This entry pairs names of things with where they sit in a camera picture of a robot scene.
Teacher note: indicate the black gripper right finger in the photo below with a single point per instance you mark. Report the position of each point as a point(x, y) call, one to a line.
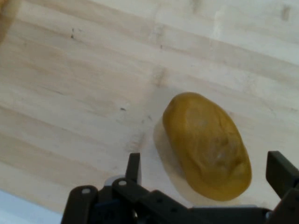
point(286, 182)

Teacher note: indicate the wooden cutting board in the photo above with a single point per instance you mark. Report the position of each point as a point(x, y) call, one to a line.
point(93, 81)

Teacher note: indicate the brown potato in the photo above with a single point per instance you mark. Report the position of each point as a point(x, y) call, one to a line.
point(205, 144)

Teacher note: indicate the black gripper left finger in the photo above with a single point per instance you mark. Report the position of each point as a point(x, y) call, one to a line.
point(112, 205)

